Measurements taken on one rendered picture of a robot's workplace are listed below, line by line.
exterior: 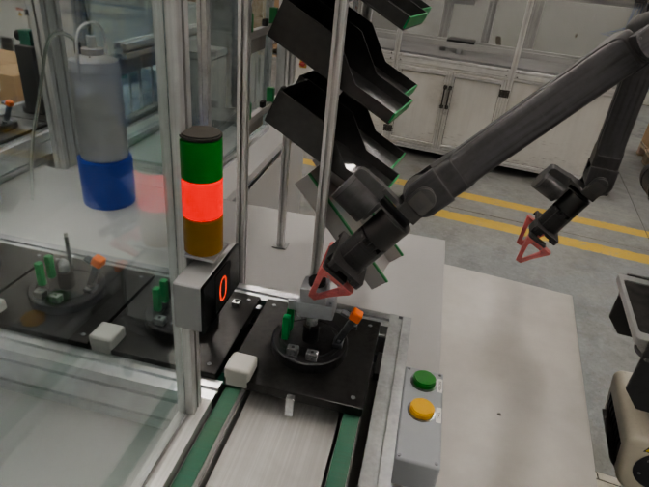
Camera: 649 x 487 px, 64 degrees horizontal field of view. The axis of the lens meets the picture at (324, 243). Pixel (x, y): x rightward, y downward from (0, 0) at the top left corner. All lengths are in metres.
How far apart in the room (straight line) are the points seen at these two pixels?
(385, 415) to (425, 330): 0.39
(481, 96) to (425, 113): 0.50
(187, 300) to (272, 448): 0.33
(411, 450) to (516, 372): 0.43
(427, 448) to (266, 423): 0.27
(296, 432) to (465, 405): 0.36
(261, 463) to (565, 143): 4.38
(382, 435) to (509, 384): 0.40
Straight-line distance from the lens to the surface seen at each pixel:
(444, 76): 4.85
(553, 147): 4.96
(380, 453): 0.86
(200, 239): 0.66
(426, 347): 1.21
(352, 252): 0.83
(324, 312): 0.90
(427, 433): 0.89
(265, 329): 1.02
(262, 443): 0.90
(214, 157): 0.62
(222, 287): 0.72
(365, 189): 0.79
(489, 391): 1.16
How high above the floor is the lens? 1.61
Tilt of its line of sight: 29 degrees down
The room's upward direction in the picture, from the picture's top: 6 degrees clockwise
